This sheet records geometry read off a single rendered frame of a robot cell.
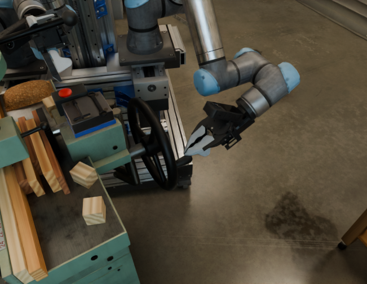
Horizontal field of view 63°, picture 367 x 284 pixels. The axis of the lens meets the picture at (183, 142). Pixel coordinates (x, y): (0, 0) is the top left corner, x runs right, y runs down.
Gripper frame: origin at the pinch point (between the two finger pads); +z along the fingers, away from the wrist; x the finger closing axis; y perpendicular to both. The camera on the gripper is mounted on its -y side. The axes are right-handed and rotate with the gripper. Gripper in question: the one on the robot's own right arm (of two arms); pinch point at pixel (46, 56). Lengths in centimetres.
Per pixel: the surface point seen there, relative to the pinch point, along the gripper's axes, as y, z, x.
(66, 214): -10.2, 28.4, 19.0
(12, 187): -17.3, 19.4, 14.5
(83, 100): 3.4, 7.5, 9.4
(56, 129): -5.1, 9.3, 13.1
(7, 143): -14.0, 15.7, 6.5
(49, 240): -14.5, 32.3, 18.9
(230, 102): 111, -67, 114
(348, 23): 285, -101, 118
